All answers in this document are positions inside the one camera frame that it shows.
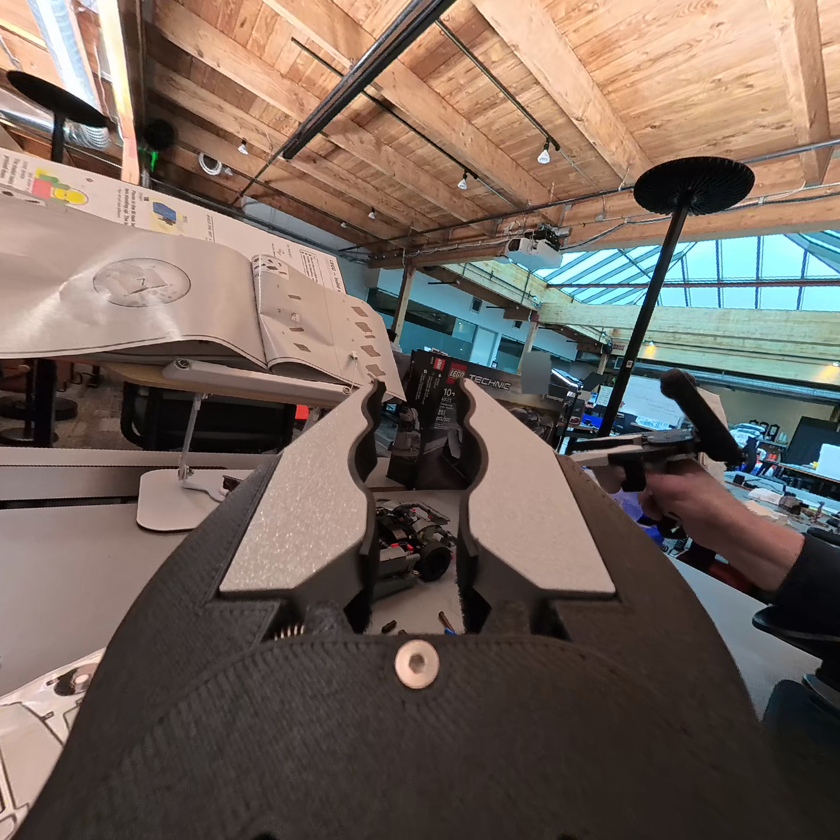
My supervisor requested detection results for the white ceiling projector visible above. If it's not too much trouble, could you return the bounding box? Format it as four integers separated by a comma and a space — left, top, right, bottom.
504, 225, 564, 256

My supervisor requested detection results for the person's right forearm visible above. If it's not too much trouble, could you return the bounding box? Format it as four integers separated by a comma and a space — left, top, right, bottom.
722, 495, 840, 627

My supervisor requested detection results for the black lego set box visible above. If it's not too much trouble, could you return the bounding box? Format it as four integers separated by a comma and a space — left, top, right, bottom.
387, 349, 592, 490

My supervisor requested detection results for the grey lego car model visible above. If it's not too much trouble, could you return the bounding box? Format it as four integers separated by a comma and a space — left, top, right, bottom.
374, 500, 457, 601

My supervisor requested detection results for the black perforated panel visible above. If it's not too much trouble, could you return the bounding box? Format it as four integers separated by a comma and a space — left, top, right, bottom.
751, 604, 840, 840

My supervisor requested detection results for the black floor lamp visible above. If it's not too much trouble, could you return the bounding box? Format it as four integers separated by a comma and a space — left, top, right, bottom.
7, 71, 111, 165
600, 157, 756, 437

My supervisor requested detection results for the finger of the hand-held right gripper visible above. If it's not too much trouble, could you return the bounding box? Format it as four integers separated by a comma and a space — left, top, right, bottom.
568, 438, 647, 469

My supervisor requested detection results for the person's right hand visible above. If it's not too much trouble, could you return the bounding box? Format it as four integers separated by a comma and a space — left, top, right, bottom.
638, 471, 740, 553

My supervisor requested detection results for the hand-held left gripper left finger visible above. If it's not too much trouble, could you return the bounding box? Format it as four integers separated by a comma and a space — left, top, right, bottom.
218, 378, 388, 634

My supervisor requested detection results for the open instruction booklet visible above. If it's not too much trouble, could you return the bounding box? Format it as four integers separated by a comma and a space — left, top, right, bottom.
0, 147, 408, 403

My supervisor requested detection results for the black ceiling track rail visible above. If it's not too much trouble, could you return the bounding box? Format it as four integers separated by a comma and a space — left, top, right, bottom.
282, 0, 457, 160

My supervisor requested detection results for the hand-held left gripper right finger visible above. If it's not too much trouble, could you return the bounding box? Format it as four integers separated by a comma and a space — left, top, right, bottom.
456, 378, 618, 634

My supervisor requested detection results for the white printed sheet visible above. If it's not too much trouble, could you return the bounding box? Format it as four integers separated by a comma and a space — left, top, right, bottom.
0, 650, 106, 840

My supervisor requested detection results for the silver air duct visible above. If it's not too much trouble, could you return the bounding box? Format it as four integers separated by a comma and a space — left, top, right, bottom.
0, 0, 112, 152

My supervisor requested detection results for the white metal book stand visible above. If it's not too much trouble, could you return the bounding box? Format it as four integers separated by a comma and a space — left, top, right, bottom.
136, 360, 352, 532

